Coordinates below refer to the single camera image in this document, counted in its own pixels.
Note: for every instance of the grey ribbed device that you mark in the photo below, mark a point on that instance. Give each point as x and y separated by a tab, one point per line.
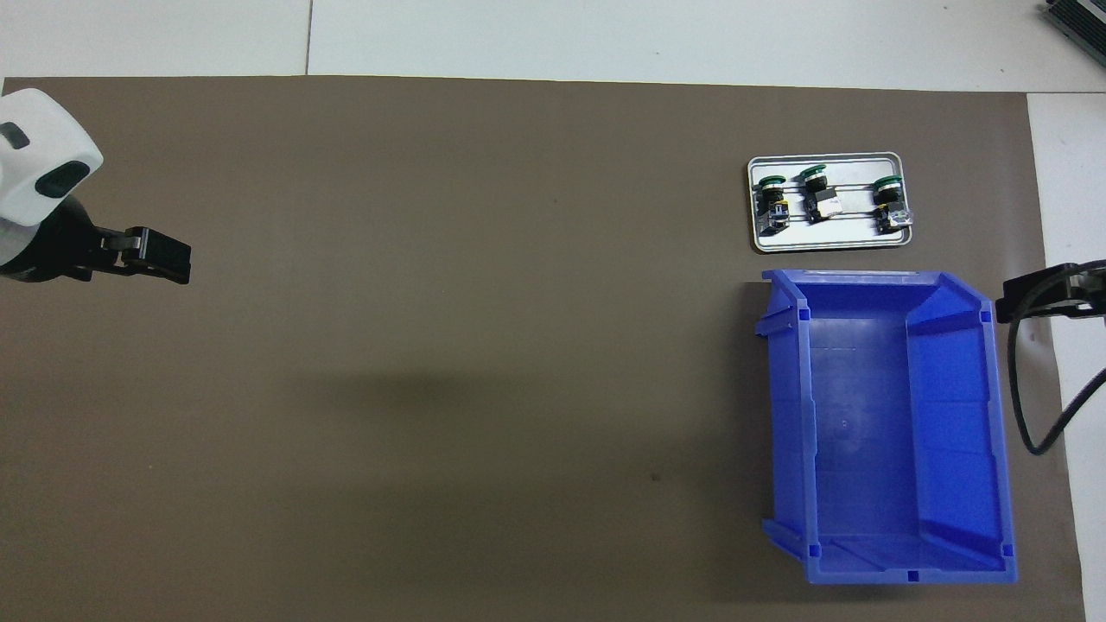
1080	22

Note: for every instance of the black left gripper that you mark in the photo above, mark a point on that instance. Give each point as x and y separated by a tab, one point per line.
60	246

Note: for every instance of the brown table mat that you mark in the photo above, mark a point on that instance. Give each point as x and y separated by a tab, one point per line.
432	345

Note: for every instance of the blue plastic storage bin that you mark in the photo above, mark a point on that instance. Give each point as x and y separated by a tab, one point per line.
864	449

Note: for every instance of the silver metal tray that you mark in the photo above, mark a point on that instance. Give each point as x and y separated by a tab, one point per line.
851	235

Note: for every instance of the thin metal rod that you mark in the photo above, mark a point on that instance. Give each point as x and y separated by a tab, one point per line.
855	184
857	214

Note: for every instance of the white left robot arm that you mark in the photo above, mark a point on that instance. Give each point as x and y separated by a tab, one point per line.
39	147

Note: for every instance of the green push button switch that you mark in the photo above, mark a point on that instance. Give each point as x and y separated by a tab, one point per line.
819	200
773	207
890	207

